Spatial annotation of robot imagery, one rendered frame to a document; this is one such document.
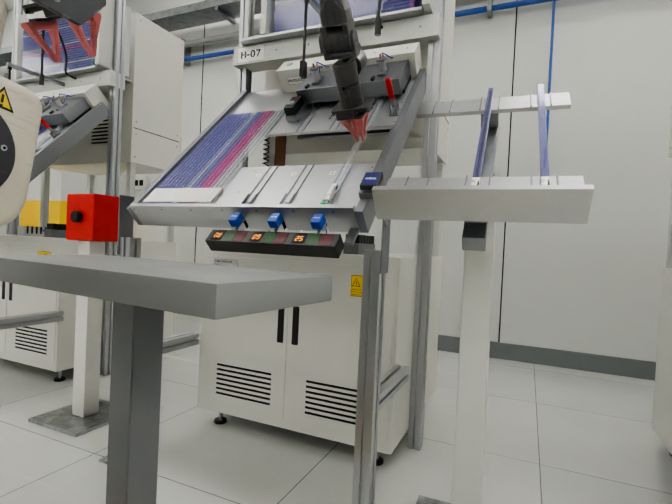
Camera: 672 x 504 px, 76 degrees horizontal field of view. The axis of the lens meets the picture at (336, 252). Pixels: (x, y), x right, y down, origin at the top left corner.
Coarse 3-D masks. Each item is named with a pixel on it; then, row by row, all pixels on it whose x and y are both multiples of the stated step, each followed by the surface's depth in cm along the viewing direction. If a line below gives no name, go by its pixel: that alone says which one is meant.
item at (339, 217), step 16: (144, 208) 117; (160, 208) 115; (176, 208) 113; (192, 208) 110; (208, 208) 108; (224, 208) 106; (240, 208) 104; (256, 208) 102; (272, 208) 101; (288, 208) 99; (304, 208) 97; (320, 208) 95; (336, 208) 94; (352, 208) 92; (144, 224) 123; (160, 224) 120; (176, 224) 118; (192, 224) 115; (208, 224) 113; (224, 224) 111; (256, 224) 107; (288, 224) 103; (304, 224) 101; (336, 224) 97; (352, 224) 96
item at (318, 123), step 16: (256, 96) 161; (272, 96) 156; (288, 96) 153; (400, 96) 130; (240, 112) 153; (304, 112) 139; (320, 112) 136; (384, 112) 125; (288, 128) 134; (304, 128) 130; (320, 128) 128; (336, 128) 125; (384, 128) 120
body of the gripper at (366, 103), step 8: (352, 88) 105; (360, 88) 107; (344, 96) 106; (352, 96) 106; (360, 96) 107; (344, 104) 108; (352, 104) 107; (360, 104) 108; (368, 104) 107; (336, 112) 109
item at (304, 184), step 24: (264, 168) 119; (288, 168) 116; (312, 168) 112; (336, 168) 109; (360, 168) 107; (240, 192) 113; (264, 192) 110; (288, 192) 106; (312, 192) 104; (336, 192) 100
